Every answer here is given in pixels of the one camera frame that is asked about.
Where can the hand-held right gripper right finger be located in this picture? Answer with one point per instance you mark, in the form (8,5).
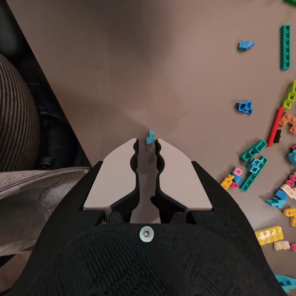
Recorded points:
(182,182)

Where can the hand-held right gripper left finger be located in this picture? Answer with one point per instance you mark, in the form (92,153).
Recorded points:
(113,180)

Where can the small turquoise quarter-round brick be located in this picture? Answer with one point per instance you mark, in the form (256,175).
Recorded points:
(150,137)

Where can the grey desk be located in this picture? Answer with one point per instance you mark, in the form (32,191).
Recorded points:
(161,69)

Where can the yellow clip brick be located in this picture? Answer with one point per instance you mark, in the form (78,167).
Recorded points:
(227,181)

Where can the magenta round brick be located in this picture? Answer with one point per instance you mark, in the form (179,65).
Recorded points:
(234,185)

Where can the small blue brick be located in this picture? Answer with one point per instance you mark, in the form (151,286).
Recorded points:
(238,180)

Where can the small pink brick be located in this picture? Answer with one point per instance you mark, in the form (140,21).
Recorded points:
(237,171)

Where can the long teal plate brick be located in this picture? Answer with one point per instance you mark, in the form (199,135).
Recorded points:
(285,47)
(251,181)

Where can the person's dark jeans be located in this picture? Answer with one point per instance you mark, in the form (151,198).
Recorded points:
(55,138)

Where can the blue hollow brick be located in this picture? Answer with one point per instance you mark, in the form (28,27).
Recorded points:
(254,165)

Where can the person's grey hoodie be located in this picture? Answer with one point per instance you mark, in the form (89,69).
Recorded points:
(34,203)

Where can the scatter of small mixed bricks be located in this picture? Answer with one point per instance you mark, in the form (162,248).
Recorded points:
(281,194)

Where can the long yellow studded brick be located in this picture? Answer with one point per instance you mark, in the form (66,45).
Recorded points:
(269,235)

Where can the small black brick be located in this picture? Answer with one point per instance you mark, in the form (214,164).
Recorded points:
(277,136)

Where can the red bar brick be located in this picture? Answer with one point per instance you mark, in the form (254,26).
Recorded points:
(275,127)

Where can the large turquoise arch brick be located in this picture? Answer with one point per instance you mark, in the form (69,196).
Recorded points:
(293,158)

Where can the person's striped grey shirt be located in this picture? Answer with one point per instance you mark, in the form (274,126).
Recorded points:
(16,115)

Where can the small white brick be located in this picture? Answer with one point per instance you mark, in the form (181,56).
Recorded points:
(281,245)

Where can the light brown plate brick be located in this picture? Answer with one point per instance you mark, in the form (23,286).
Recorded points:
(289,121)

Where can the lime wedge brick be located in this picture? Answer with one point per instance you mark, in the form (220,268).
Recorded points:
(290,96)

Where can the turquoise fin brick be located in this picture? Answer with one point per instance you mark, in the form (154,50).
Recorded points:
(286,283)

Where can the blue slope brick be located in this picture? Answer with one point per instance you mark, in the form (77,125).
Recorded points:
(245,45)

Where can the pile of green bricks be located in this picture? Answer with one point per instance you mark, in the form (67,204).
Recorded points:
(291,1)

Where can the teal bracket plate brick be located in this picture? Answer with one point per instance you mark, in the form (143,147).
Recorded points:
(253,150)

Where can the blue bracket brick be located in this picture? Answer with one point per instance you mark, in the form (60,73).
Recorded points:
(245,108)

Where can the yellow bracket brick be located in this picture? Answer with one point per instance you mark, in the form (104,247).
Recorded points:
(291,215)

